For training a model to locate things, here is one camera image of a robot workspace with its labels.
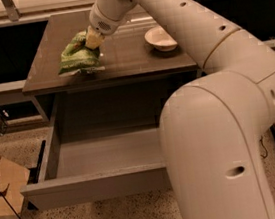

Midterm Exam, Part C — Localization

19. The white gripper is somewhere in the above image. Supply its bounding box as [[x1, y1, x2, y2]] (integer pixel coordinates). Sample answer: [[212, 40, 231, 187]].
[[85, 0, 136, 50]]

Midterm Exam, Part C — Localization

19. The green jalapeno chip bag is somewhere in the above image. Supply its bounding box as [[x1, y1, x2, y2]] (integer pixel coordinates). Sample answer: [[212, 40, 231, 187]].
[[58, 31, 100, 75]]

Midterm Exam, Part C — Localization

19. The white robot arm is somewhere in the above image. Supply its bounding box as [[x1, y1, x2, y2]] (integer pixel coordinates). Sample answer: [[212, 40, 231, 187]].
[[89, 0, 275, 219]]

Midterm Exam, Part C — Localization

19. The grey cabinet with counter top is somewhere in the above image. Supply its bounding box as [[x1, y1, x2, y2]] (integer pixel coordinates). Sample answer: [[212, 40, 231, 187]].
[[23, 6, 198, 118]]

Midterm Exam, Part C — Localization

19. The grey open top drawer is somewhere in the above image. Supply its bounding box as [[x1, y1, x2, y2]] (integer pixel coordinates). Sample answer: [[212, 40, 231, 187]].
[[8, 80, 174, 213]]

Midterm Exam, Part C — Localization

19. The white paper bowl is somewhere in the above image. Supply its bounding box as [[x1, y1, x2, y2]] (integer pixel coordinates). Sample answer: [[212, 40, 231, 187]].
[[144, 26, 178, 52]]

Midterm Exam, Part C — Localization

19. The tangled black cable on floor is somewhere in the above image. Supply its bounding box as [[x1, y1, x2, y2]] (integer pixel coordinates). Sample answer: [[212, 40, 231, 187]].
[[257, 134, 270, 160]]

